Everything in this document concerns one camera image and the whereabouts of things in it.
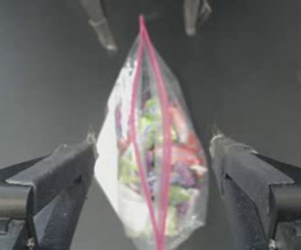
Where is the clear bag with pink zip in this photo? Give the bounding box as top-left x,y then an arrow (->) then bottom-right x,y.
92,14 -> 211,250

